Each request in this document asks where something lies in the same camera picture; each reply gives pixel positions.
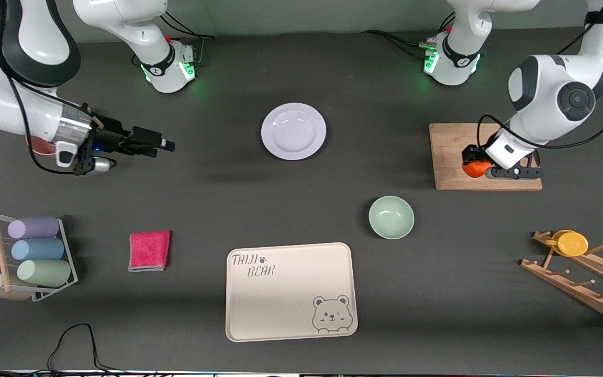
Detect orange fruit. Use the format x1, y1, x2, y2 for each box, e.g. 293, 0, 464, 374
463, 160, 494, 179

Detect pale lavender round plate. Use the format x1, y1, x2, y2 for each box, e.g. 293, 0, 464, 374
261, 102, 327, 161

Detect wooden cutting board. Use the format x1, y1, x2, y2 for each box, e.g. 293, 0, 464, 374
429, 123, 543, 191

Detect pink bowl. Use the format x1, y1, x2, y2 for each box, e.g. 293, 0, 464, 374
26, 134, 57, 156

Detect pale green bowl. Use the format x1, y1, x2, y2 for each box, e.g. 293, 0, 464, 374
368, 195, 415, 240

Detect pink folded cloth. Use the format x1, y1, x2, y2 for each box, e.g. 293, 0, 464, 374
128, 230, 172, 272

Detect yellow cup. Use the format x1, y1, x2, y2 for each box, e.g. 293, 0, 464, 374
544, 229, 589, 257

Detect purple cup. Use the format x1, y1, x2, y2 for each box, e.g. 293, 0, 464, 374
7, 215, 60, 240

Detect blue cup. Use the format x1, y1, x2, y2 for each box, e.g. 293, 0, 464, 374
10, 238, 65, 262

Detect wooden peg drying rack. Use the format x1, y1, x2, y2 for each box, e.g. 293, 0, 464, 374
520, 230, 603, 330

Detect green cup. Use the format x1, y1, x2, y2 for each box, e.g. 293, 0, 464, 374
17, 259, 72, 288

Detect cream tray with bear print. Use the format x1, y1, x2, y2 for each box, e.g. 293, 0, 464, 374
225, 242, 359, 343

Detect black right base cables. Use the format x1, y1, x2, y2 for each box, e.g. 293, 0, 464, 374
163, 9, 216, 66

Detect black base cables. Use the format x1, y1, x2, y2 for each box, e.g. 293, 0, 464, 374
163, 9, 216, 66
362, 13, 456, 58

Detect black left base cables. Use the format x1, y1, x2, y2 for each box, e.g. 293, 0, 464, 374
362, 13, 456, 58

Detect black cable on table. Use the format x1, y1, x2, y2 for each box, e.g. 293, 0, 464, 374
47, 323, 119, 373

